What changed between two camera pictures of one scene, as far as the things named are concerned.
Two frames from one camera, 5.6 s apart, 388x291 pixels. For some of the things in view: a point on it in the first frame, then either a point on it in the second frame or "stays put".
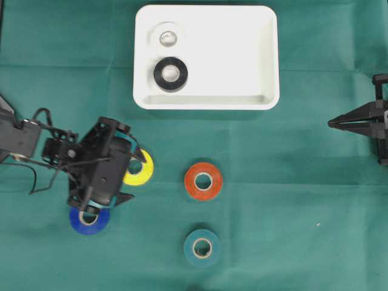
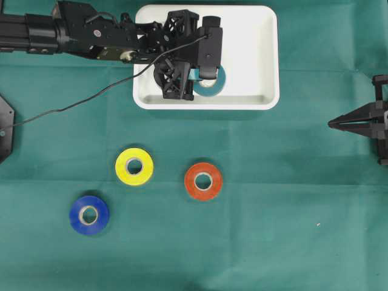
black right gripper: [369, 119] stays put
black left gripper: [99, 163] -> [180, 46]
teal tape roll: [201, 248] -> [217, 88]
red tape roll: [215, 174] stays put
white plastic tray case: [213, 57] stays put
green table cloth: [303, 205] stays put
